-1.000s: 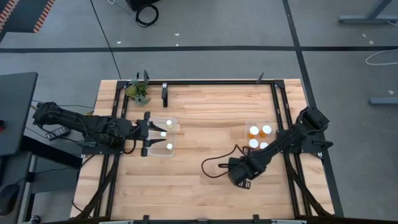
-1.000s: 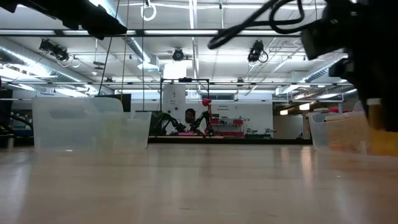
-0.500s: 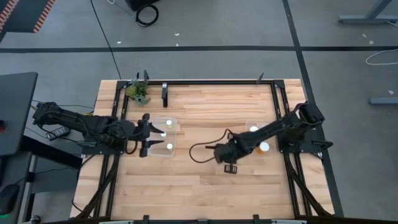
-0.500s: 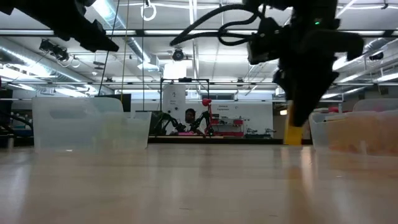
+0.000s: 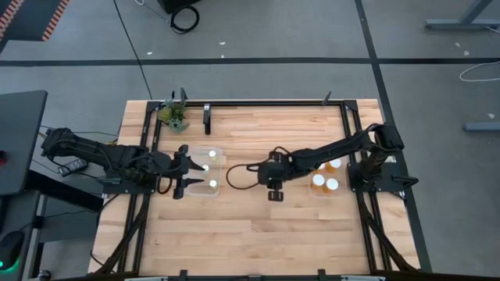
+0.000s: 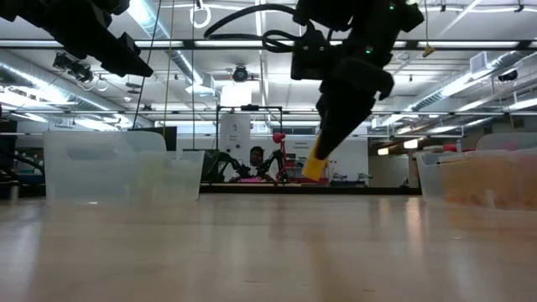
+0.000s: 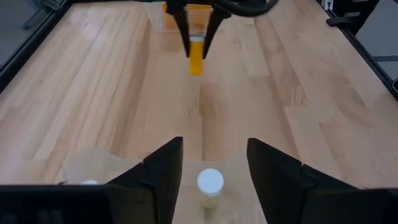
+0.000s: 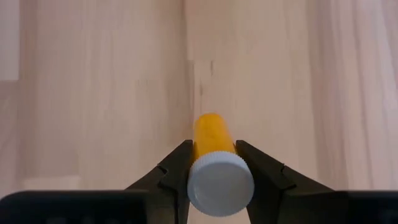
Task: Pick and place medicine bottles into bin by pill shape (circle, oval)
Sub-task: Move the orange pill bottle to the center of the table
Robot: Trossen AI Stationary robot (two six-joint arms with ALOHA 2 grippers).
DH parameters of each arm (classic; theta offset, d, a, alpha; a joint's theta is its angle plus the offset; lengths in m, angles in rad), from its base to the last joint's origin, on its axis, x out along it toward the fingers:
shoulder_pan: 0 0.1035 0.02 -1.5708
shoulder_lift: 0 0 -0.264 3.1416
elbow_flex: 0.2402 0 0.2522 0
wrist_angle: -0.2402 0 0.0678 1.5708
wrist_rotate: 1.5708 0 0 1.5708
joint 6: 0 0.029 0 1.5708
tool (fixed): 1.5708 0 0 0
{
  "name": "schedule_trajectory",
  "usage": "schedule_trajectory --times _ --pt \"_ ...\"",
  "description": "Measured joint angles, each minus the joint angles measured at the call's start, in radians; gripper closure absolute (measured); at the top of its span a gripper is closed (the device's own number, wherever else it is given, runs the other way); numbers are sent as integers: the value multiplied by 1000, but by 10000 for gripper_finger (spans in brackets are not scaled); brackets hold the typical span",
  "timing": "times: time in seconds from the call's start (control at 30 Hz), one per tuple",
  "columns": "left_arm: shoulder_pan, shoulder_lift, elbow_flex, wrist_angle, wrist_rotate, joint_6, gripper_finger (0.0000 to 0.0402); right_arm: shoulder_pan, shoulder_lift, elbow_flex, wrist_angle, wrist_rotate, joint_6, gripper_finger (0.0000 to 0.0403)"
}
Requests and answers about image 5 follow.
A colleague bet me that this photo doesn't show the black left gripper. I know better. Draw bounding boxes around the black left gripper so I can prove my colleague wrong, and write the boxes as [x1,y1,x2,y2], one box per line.
[171,143,207,201]

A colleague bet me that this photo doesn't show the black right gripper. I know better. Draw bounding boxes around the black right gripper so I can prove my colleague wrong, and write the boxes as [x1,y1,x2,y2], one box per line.
[256,151,294,203]

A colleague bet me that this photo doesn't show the clear plastic bin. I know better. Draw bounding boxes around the clear plastic bin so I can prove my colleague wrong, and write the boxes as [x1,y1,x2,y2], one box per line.
[309,155,348,198]
[186,145,224,197]

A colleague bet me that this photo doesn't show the black stand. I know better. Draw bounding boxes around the black stand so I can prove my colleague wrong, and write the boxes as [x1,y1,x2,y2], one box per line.
[202,102,213,137]

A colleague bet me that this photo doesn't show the small green artificial plant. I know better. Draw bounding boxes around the small green artificial plant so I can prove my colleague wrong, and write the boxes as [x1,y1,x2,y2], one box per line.
[156,98,191,135]

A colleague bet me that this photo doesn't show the black power adapter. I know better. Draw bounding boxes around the black power adapter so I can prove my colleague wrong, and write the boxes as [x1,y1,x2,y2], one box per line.
[57,157,89,177]

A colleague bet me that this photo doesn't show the black box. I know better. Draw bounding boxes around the black box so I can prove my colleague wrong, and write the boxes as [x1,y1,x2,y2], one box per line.
[157,0,202,15]

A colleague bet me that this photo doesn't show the black computer mouse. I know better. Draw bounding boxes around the black computer mouse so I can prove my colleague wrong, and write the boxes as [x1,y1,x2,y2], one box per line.
[0,229,26,272]

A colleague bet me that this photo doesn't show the grey table leg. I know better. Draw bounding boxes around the grey table leg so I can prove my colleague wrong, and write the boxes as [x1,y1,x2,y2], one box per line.
[425,0,500,32]
[463,121,500,133]

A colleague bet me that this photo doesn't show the orange striped floor mat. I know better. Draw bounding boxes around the orange striped floor mat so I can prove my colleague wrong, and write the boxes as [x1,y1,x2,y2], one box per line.
[0,0,71,42]

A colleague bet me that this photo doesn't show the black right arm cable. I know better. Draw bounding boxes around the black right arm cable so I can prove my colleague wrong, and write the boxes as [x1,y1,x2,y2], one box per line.
[225,146,288,191]

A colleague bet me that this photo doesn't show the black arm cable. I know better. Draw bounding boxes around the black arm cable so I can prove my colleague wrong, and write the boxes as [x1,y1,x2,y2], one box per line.
[225,146,288,191]
[155,174,175,195]

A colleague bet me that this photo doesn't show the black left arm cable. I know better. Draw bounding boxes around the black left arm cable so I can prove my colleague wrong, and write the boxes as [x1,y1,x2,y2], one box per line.
[155,174,175,195]

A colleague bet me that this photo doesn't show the black aluminium table frame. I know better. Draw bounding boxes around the black aluminium table frame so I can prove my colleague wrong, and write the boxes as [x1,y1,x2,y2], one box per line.
[92,98,420,281]

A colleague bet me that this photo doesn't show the thin black floor cable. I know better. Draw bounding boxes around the thin black floor cable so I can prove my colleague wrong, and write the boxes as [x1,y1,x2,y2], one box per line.
[112,0,154,101]

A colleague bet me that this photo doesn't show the coiled black cable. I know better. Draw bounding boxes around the coiled black cable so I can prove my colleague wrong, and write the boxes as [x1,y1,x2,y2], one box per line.
[170,5,201,35]

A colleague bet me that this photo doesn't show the white floor cable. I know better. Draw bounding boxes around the white floor cable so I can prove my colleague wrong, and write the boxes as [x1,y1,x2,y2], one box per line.
[459,60,500,84]

